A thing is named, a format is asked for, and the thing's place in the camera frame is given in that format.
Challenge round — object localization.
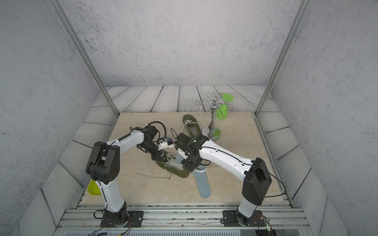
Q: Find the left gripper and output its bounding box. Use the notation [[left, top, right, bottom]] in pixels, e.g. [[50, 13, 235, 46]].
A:
[[140, 141, 170, 161]]

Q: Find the olive green shoe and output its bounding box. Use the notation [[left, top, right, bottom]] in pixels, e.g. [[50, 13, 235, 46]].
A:
[[181, 114, 202, 138], [137, 151, 190, 180]]

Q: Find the grey insole one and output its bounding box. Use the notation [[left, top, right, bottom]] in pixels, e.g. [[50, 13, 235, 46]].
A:
[[175, 154, 184, 166], [192, 165, 211, 198]]

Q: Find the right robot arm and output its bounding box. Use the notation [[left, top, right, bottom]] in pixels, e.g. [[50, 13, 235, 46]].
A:
[[174, 133, 275, 227]]

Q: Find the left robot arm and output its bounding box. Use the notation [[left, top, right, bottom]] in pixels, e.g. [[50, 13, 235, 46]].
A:
[[86, 121, 173, 228]]

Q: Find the green plastic disc on stand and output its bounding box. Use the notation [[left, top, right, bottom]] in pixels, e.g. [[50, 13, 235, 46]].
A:
[[215, 93, 234, 121]]

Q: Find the chrome metal stand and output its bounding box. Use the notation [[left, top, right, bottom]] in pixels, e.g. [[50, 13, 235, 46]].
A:
[[195, 92, 223, 141]]

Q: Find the green plastic bowl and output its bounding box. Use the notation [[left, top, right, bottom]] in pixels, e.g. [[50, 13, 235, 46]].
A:
[[87, 180, 101, 196]]

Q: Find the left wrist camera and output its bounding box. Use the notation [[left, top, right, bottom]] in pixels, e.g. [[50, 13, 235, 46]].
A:
[[157, 137, 174, 150]]

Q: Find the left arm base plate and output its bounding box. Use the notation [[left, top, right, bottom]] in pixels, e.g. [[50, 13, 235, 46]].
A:
[[100, 210, 144, 228]]

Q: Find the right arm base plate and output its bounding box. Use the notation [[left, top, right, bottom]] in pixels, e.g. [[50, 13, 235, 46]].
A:
[[220, 210, 266, 227]]

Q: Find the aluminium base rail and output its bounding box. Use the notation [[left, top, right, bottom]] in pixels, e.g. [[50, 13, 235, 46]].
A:
[[54, 203, 313, 236]]

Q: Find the left aluminium frame post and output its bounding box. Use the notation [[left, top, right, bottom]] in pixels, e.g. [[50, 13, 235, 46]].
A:
[[48, 0, 120, 117]]

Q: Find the aluminium frame post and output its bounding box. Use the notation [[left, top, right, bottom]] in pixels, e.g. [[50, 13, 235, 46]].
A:
[[48, 0, 120, 117], [255, 0, 311, 117]]

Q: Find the right aluminium frame post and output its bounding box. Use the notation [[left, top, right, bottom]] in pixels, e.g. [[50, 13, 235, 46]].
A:
[[255, 0, 311, 117]]

